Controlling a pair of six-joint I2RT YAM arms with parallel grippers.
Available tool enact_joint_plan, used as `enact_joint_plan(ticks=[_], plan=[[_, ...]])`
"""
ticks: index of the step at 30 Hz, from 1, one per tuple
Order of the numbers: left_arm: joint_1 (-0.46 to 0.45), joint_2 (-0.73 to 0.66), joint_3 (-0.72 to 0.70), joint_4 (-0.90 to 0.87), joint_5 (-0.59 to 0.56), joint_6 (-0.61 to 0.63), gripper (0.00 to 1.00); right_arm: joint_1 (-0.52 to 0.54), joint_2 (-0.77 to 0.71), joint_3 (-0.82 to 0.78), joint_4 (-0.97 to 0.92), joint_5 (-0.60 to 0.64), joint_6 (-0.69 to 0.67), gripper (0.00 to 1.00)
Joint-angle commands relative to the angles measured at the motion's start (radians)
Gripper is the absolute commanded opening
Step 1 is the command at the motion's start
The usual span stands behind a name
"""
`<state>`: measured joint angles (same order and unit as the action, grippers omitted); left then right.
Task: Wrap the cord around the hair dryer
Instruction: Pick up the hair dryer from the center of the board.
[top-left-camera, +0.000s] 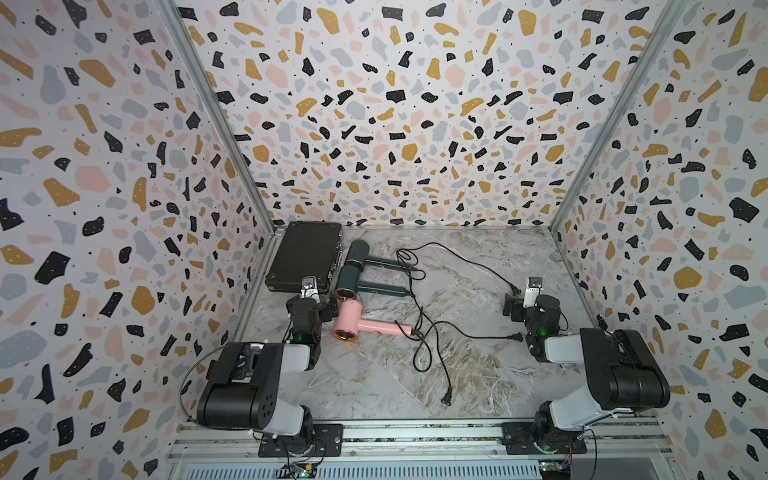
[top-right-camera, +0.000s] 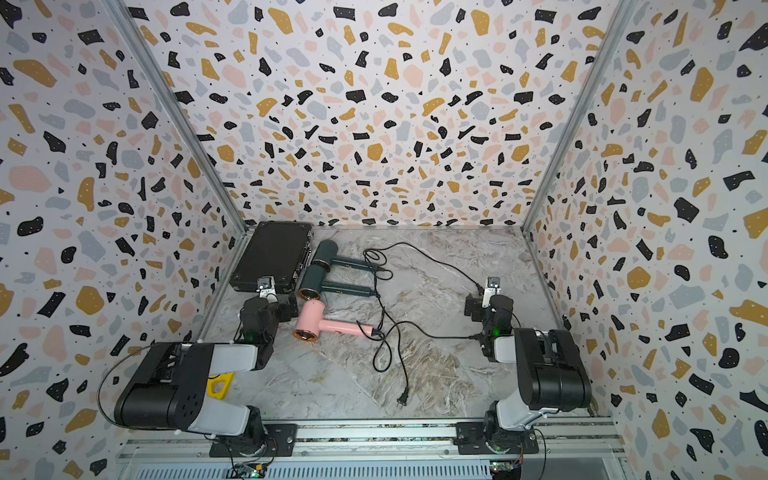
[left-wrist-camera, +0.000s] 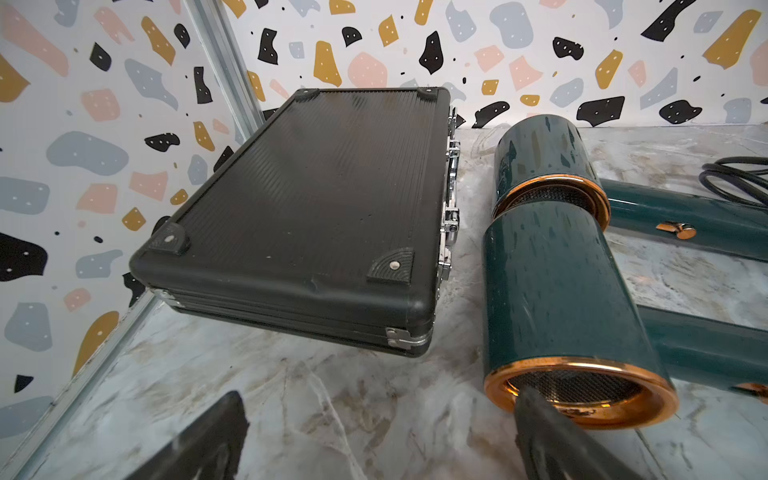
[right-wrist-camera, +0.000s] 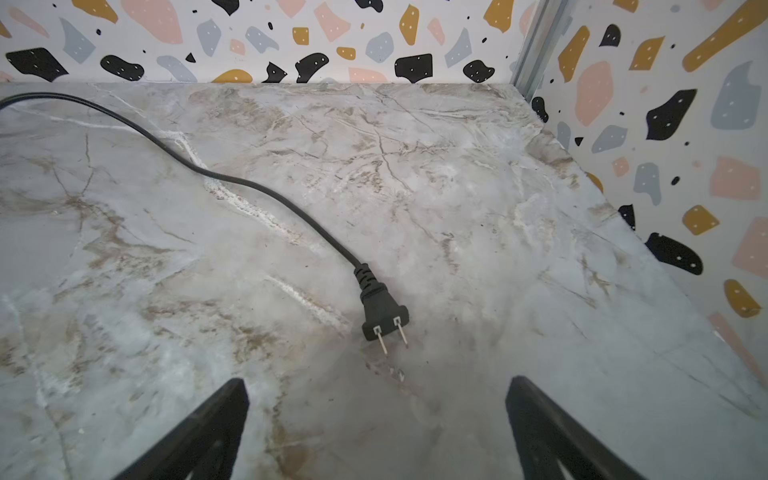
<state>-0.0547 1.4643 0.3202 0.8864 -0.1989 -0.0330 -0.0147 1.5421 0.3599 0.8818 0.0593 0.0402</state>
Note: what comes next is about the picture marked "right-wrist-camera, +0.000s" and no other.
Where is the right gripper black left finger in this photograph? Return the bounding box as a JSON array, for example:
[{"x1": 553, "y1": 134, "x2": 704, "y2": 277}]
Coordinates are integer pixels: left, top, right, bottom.
[{"x1": 116, "y1": 378, "x2": 250, "y2": 479}]

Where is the black power cord with plug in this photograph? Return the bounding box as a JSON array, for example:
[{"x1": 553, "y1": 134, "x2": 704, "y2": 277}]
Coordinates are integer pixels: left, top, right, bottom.
[{"x1": 0, "y1": 91, "x2": 411, "y2": 356}]

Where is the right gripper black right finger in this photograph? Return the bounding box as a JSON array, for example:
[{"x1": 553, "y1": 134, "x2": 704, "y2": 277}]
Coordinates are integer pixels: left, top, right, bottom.
[{"x1": 505, "y1": 376, "x2": 642, "y2": 480}]

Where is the aluminium corner post right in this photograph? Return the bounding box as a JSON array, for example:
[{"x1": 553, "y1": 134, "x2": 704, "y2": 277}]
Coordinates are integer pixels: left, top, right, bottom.
[{"x1": 510, "y1": 0, "x2": 578, "y2": 103}]

